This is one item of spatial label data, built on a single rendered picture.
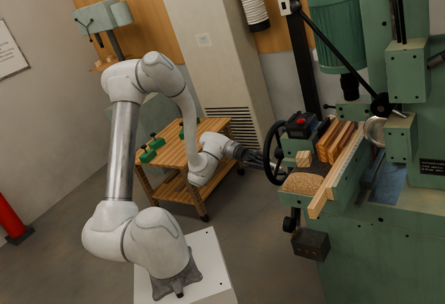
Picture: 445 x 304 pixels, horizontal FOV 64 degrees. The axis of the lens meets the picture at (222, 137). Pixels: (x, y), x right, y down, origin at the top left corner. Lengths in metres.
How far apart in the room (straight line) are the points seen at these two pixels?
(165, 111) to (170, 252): 2.30
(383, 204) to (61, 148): 3.23
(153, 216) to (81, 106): 2.91
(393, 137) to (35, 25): 3.38
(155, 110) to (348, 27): 2.42
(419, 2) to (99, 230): 1.19
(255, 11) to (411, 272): 1.88
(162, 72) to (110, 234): 0.60
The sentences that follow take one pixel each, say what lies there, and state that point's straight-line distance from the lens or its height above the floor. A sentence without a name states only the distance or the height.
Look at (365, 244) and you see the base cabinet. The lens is 1.42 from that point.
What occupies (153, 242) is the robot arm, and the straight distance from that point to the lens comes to 1.21.
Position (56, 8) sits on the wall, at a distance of 4.05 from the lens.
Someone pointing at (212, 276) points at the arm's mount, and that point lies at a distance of 1.33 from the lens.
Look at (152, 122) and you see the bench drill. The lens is 3.30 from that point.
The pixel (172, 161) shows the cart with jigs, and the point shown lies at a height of 0.53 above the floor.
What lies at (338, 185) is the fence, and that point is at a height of 0.95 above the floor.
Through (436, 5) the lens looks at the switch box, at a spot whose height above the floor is 1.39.
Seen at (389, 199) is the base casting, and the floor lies 0.80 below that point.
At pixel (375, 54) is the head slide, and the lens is 1.16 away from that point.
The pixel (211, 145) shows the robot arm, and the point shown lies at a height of 0.84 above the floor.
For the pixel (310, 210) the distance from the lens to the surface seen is 1.07.
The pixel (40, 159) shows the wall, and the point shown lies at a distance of 3.82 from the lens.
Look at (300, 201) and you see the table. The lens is 1.20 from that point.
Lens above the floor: 1.63
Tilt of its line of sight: 26 degrees down
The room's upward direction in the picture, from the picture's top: 19 degrees counter-clockwise
